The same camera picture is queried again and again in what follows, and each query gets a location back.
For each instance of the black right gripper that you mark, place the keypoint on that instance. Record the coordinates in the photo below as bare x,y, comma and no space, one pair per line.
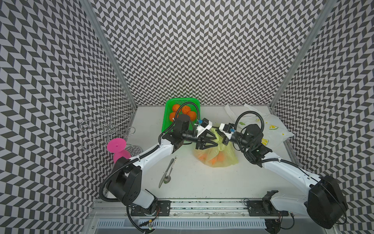
225,135

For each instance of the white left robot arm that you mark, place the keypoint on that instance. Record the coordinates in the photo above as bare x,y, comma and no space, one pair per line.
123,184

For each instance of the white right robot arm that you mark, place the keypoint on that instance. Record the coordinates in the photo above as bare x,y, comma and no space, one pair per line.
322,199

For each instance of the metal spoon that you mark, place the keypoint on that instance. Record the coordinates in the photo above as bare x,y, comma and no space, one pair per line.
167,178

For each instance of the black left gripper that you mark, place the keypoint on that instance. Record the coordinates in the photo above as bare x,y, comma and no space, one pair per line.
198,139

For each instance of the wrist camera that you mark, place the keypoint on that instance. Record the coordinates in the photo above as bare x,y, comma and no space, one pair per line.
226,130
202,126

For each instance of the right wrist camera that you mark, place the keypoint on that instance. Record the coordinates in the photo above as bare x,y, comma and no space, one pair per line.
226,130

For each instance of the white printed plastic bag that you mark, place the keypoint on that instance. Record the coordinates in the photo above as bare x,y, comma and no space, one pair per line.
275,132

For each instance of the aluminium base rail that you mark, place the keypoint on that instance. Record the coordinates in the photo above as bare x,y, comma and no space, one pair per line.
198,216

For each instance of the pink plastic cup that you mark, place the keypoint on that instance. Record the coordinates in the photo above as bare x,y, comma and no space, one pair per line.
117,147

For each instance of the green plastic basket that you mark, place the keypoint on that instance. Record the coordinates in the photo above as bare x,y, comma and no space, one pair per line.
173,101

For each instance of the yellow-green plastic bag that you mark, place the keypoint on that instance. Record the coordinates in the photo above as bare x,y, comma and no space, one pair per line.
227,150

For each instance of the metal knife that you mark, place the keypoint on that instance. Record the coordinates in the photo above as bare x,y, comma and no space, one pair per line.
162,179

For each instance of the metal wire rack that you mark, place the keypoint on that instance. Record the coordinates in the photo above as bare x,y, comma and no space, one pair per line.
106,130

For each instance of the orange fruit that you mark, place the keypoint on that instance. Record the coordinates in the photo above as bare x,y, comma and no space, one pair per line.
192,115
175,107
213,161
173,116
221,157
202,158
186,109

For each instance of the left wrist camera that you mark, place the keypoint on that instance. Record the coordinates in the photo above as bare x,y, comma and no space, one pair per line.
202,126

